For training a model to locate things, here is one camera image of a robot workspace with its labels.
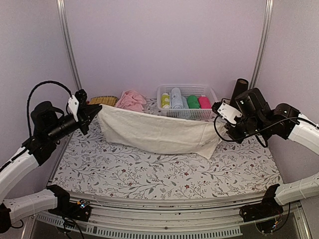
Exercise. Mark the light blue rolled towel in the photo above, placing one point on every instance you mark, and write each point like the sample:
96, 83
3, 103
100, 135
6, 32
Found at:
176, 99

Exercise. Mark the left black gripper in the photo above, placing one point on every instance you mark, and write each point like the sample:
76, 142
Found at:
86, 113

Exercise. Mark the magenta rolled towel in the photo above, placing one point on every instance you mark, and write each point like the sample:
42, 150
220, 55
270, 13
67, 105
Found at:
204, 102

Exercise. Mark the aluminium frame post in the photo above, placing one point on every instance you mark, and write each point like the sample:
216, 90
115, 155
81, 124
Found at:
68, 43
263, 41

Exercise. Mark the left aluminium frame post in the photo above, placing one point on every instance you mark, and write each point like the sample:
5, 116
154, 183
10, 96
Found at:
68, 43

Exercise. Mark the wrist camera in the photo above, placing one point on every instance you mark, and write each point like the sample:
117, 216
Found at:
227, 112
75, 102

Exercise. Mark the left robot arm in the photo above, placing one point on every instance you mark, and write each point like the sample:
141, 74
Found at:
51, 124

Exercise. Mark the cream white towel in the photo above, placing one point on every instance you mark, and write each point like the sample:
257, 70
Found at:
158, 134

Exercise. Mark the floral coaster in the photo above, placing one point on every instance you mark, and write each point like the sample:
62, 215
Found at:
225, 100

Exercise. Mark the right aluminium frame post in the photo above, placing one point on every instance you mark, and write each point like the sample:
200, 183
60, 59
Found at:
263, 41

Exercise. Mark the yellow woven mat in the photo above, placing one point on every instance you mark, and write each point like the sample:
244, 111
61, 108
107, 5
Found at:
105, 100

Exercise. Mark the aluminium front rail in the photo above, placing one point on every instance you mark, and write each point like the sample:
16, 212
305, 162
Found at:
210, 218

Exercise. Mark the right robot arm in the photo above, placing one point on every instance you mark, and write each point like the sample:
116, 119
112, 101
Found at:
252, 116

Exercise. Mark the white plastic basket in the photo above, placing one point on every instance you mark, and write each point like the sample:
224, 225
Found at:
187, 90

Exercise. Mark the dark brown tall cup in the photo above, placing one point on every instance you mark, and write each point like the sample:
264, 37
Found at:
240, 86

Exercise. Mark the floral tablecloth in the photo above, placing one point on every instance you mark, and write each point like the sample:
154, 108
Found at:
92, 165

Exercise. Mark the yellow dotted rolled towel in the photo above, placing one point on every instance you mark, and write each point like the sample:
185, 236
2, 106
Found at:
165, 101

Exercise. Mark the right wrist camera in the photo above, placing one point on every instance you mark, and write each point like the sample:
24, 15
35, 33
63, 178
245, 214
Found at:
227, 112

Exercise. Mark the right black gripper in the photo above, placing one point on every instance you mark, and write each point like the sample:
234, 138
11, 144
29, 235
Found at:
238, 137

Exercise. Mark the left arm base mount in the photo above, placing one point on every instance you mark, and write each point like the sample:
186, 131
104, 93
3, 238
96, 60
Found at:
80, 210

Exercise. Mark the pink towel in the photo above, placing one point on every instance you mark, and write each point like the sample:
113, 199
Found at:
132, 101

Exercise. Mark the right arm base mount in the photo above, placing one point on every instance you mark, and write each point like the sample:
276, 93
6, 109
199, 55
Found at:
261, 210

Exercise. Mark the green rolled towel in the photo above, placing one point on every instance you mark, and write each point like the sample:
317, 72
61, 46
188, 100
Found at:
193, 102

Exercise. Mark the grey blue rolled towel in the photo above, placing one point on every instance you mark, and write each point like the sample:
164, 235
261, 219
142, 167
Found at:
185, 103

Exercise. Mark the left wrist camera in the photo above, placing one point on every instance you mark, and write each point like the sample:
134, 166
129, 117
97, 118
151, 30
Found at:
75, 102

